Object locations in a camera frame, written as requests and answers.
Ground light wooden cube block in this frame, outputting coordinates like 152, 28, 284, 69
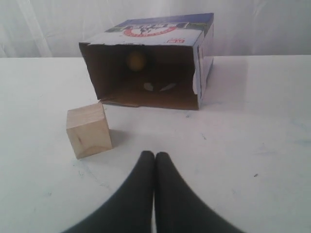
66, 103, 113, 159

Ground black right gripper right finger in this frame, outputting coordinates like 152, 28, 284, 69
155, 152, 242, 233

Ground blue white cardboard box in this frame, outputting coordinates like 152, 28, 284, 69
79, 13, 214, 110

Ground yellow tennis ball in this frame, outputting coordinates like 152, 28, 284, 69
126, 51, 147, 71

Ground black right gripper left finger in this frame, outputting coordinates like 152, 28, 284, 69
64, 150, 155, 233

